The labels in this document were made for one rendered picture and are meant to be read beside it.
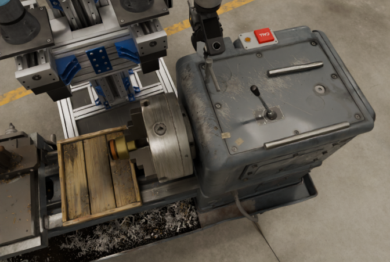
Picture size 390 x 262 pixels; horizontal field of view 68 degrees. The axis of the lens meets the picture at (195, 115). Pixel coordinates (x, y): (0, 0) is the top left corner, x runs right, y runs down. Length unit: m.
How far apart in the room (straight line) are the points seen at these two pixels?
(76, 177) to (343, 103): 1.05
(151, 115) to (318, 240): 1.62
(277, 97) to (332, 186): 1.47
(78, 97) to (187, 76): 1.41
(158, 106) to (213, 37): 0.32
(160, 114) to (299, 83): 0.49
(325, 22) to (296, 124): 2.36
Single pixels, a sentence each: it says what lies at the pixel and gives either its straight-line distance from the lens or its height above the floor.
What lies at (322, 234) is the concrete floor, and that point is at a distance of 2.27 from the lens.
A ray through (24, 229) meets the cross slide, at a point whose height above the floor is 0.97.
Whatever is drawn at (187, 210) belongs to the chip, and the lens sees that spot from 1.52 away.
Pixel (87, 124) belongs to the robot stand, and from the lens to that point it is 2.18.
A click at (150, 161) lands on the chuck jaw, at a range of 1.02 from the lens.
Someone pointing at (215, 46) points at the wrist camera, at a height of 1.49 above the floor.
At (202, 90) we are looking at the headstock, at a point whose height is 1.25.
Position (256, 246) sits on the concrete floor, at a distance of 2.12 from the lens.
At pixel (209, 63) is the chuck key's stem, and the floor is 1.37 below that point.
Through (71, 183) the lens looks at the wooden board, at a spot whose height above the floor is 0.89.
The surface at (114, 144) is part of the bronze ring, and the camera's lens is 1.06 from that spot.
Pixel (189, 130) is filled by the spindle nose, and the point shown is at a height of 1.18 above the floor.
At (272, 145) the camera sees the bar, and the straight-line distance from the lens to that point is 0.89.
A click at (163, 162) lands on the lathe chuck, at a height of 1.17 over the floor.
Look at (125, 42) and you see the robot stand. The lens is 1.42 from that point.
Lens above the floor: 2.07
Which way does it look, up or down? 63 degrees down
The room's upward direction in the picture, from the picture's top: 3 degrees clockwise
